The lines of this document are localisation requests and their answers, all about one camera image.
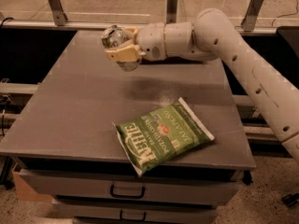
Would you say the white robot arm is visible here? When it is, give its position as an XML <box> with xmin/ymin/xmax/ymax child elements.
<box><xmin>101</xmin><ymin>8</ymin><xmax>299</xmax><ymax>161</ymax></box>

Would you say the black cable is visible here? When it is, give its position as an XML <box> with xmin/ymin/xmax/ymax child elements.
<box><xmin>0</xmin><ymin>16</ymin><xmax>15</xmax><ymax>29</ymax></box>

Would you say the black lower drawer handle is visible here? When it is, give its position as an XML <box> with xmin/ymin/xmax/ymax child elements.
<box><xmin>120</xmin><ymin>210</ymin><xmax>147</xmax><ymax>221</ymax></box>

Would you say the middle metal bracket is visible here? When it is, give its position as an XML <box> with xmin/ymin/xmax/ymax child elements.
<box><xmin>166</xmin><ymin>0</ymin><xmax>178</xmax><ymax>23</ymax></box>

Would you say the green Kettle chips bag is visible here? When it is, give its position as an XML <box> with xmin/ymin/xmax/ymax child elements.
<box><xmin>115</xmin><ymin>98</ymin><xmax>214</xmax><ymax>177</ymax></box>

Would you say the black drawer handle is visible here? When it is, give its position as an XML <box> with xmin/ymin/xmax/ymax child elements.
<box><xmin>120</xmin><ymin>210</ymin><xmax>147</xmax><ymax>221</ymax></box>
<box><xmin>109</xmin><ymin>185</ymin><xmax>146</xmax><ymax>200</ymax></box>

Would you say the right metal bracket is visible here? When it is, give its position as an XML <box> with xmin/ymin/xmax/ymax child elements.
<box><xmin>241</xmin><ymin>0</ymin><xmax>263</xmax><ymax>32</ymax></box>

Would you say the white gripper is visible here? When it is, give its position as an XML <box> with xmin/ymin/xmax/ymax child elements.
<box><xmin>105</xmin><ymin>22</ymin><xmax>165</xmax><ymax>63</ymax></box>

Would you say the silver green 7up can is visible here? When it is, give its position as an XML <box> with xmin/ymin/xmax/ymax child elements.
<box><xmin>101</xmin><ymin>25</ymin><xmax>140</xmax><ymax>72</ymax></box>

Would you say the black upper drawer handle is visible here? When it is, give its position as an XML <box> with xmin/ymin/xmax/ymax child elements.
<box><xmin>109</xmin><ymin>185</ymin><xmax>146</xmax><ymax>200</ymax></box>

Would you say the left metal bracket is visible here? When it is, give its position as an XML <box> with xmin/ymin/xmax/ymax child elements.
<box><xmin>48</xmin><ymin>0</ymin><xmax>68</xmax><ymax>26</ymax></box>

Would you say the metal bracket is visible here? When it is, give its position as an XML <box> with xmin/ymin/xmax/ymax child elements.
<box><xmin>241</xmin><ymin>0</ymin><xmax>263</xmax><ymax>32</ymax></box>
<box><xmin>48</xmin><ymin>0</ymin><xmax>68</xmax><ymax>26</ymax></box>
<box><xmin>166</xmin><ymin>0</ymin><xmax>178</xmax><ymax>23</ymax></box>

